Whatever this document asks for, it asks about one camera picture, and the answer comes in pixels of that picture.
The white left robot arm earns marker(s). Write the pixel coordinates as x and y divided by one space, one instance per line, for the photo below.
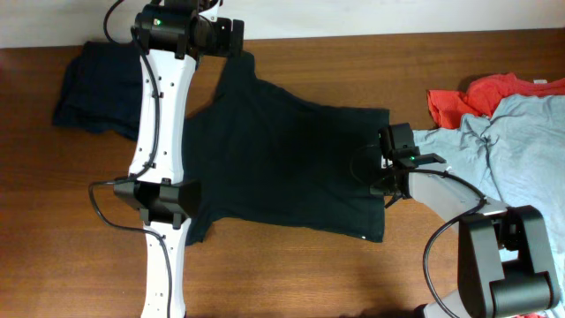
172 38

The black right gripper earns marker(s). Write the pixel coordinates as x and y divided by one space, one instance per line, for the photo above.
377 187

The folded navy blue garment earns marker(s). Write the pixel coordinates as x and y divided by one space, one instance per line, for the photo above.
102 90

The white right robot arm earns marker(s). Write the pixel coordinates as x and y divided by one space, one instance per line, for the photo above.
505 265

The red garment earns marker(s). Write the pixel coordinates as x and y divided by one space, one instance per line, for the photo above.
483 96

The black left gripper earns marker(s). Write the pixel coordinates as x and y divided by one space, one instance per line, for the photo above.
225 46

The light blue-grey t-shirt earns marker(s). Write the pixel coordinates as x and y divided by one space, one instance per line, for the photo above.
515 156

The dark green t-shirt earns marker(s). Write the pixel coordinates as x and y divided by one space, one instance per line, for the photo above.
261 154

